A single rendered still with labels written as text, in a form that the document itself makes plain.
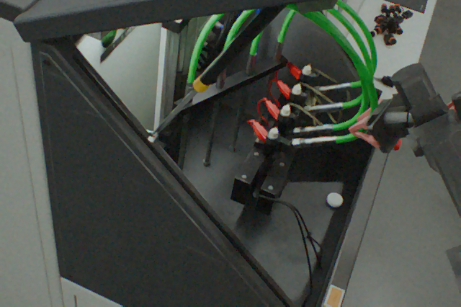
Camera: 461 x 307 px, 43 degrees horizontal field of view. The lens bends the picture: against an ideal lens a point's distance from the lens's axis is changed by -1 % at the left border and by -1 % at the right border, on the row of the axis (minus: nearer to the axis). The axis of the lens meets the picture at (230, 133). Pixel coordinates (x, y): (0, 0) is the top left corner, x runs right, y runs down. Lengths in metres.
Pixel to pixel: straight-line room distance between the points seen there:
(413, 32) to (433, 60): 1.71
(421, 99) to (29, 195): 0.73
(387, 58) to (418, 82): 0.78
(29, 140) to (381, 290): 1.72
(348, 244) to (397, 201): 1.45
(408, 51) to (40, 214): 1.15
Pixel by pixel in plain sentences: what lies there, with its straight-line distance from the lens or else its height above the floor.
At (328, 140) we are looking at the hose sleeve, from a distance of 1.22.
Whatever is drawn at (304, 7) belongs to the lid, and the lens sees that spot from 0.66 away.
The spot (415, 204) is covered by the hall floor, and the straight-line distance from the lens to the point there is 2.79.
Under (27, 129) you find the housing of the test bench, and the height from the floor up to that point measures 1.25.
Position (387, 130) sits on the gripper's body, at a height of 1.27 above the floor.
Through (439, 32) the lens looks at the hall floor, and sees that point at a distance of 3.91.
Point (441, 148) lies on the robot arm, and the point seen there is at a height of 1.41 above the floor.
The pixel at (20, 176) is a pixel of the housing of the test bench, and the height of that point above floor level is 1.10.
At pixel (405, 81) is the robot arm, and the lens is 1.01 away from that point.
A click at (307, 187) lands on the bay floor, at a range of 1.55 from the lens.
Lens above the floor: 1.99
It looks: 46 degrees down
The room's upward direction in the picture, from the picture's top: 12 degrees clockwise
